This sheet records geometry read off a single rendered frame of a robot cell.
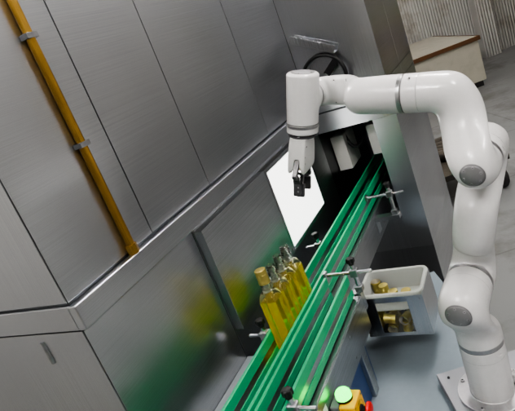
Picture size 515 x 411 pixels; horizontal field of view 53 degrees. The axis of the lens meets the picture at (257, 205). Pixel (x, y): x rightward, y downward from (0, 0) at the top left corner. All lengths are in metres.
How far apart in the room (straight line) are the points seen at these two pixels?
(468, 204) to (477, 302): 0.25
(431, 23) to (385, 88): 9.79
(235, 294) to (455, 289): 0.63
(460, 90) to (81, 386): 1.08
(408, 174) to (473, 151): 1.31
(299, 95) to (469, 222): 0.51
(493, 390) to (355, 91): 0.90
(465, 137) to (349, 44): 1.25
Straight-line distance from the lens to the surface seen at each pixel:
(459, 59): 8.77
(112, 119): 1.36
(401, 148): 2.43
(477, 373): 1.61
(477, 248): 1.37
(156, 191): 1.42
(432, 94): 1.21
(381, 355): 1.99
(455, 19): 11.18
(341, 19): 2.36
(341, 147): 2.62
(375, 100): 1.25
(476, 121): 1.21
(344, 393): 1.46
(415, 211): 2.54
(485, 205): 1.32
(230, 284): 1.58
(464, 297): 1.39
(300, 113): 1.34
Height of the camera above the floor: 1.93
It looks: 17 degrees down
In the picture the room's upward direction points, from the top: 22 degrees counter-clockwise
